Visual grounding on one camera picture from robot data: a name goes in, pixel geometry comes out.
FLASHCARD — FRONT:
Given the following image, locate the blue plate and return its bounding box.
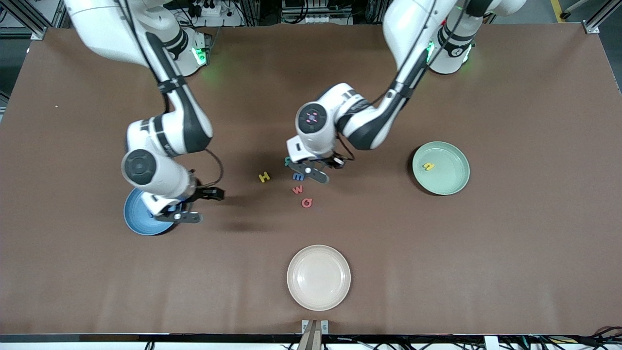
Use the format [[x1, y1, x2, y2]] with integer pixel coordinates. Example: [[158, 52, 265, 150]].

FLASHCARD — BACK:
[[123, 187, 178, 236]]

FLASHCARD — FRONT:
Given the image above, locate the green plate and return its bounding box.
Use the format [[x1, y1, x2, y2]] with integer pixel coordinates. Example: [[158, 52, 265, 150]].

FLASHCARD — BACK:
[[412, 141, 471, 196]]

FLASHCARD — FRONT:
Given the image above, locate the metal table edge bracket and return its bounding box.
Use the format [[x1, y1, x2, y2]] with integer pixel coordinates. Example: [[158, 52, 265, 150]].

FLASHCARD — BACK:
[[301, 319, 329, 350]]

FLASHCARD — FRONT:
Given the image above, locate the cream plate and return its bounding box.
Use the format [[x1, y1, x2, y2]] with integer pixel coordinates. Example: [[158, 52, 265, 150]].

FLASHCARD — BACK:
[[287, 245, 351, 312]]

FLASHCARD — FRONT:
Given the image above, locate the black floor cable bundle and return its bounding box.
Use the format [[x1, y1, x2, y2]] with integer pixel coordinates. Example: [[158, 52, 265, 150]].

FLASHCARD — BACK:
[[501, 327, 622, 350]]

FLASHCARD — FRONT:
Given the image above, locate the grey aluminium frame post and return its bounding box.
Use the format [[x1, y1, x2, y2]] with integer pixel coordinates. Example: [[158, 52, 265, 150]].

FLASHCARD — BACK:
[[583, 0, 622, 35], [0, 0, 49, 40]]

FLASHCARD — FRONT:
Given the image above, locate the dark equipment rack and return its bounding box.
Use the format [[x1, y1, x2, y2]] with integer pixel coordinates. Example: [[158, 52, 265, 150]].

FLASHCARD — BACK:
[[279, 0, 358, 25]]

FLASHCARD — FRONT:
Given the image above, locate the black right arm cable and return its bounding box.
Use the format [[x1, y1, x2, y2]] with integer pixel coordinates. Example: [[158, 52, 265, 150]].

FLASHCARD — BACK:
[[204, 148, 225, 189]]

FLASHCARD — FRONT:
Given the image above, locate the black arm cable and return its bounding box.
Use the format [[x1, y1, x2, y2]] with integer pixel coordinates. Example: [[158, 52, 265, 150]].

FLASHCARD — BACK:
[[204, 148, 225, 189], [338, 0, 460, 161]]

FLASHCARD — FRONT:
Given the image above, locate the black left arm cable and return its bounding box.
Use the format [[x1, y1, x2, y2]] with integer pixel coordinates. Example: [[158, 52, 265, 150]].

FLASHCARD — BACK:
[[338, 0, 460, 161]]

